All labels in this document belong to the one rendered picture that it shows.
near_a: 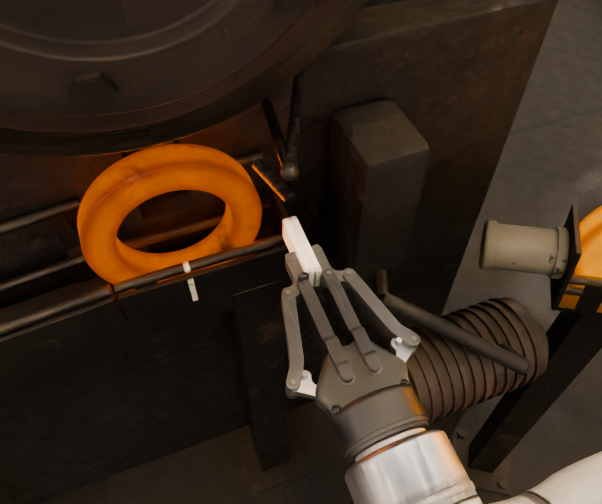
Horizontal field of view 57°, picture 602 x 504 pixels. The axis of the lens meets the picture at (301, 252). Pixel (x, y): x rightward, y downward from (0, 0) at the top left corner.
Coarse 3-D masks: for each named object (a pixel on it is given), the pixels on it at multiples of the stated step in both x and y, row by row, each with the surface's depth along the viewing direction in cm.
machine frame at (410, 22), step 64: (384, 0) 60; (448, 0) 61; (512, 0) 61; (320, 64) 57; (384, 64) 60; (448, 64) 63; (512, 64) 67; (256, 128) 60; (320, 128) 63; (448, 128) 72; (0, 192) 54; (64, 192) 57; (192, 192) 63; (320, 192) 72; (448, 192) 82; (0, 256) 60; (64, 256) 63; (448, 256) 97; (64, 384) 83; (128, 384) 89; (192, 384) 97; (0, 448) 89; (64, 448) 97; (128, 448) 107
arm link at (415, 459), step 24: (408, 432) 43; (432, 432) 42; (360, 456) 43; (384, 456) 40; (408, 456) 40; (432, 456) 40; (456, 456) 42; (360, 480) 41; (384, 480) 40; (408, 480) 39; (432, 480) 39; (456, 480) 40
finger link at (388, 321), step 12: (348, 276) 52; (360, 288) 52; (360, 300) 52; (372, 300) 51; (372, 312) 51; (384, 312) 50; (372, 324) 52; (384, 324) 50; (396, 324) 50; (384, 336) 51; (396, 336) 49; (408, 336) 49
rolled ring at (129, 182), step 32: (128, 160) 50; (160, 160) 49; (192, 160) 50; (224, 160) 53; (96, 192) 50; (128, 192) 49; (160, 192) 51; (224, 192) 54; (256, 192) 56; (96, 224) 51; (224, 224) 60; (256, 224) 59; (96, 256) 54; (128, 256) 57; (160, 256) 61; (192, 256) 62
